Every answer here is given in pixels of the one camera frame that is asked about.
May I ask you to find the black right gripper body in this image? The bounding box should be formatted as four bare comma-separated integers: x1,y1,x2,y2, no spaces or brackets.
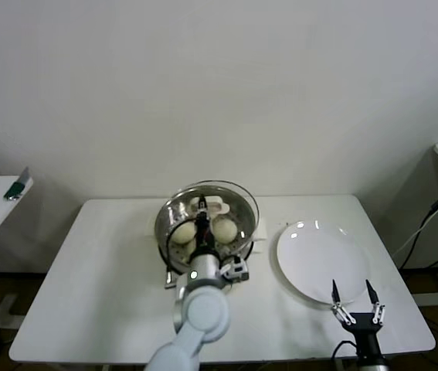
342,314,382,360

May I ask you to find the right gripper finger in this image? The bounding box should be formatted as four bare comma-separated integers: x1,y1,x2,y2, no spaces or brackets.
366,278,387,325
331,279,357,325

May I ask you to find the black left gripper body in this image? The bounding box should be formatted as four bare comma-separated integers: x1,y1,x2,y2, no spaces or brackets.
193,223,216,256

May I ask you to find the white steamed baozi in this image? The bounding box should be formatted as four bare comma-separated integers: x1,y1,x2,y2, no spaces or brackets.
212,218,239,245
171,223,197,245

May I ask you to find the glass pot lid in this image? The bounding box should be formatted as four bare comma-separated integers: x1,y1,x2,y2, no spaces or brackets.
162,178,261,267

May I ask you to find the perforated steel steamer basket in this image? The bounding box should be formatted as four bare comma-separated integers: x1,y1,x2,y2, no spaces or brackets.
144,189,269,271

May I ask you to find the white round plate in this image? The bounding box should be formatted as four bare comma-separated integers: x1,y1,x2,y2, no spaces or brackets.
275,220,372,306

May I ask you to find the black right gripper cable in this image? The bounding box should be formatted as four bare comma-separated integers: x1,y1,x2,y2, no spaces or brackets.
332,339,358,364

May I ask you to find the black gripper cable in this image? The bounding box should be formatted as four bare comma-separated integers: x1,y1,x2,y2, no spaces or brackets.
165,220,200,271
332,339,358,364

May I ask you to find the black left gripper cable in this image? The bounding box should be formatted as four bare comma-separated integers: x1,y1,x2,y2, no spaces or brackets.
165,220,200,271

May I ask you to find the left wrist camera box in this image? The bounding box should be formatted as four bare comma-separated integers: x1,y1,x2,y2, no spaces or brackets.
219,256,250,283

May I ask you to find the white power cable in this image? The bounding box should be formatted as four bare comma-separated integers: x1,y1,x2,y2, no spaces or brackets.
391,184,438,258

